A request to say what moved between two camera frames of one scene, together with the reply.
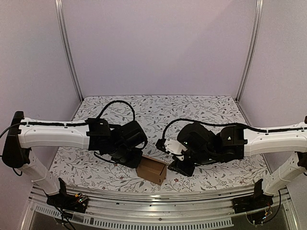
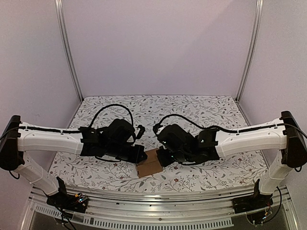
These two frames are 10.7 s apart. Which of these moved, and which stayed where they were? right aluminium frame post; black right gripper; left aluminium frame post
Moved: black right gripper
Stayed: left aluminium frame post; right aluminium frame post
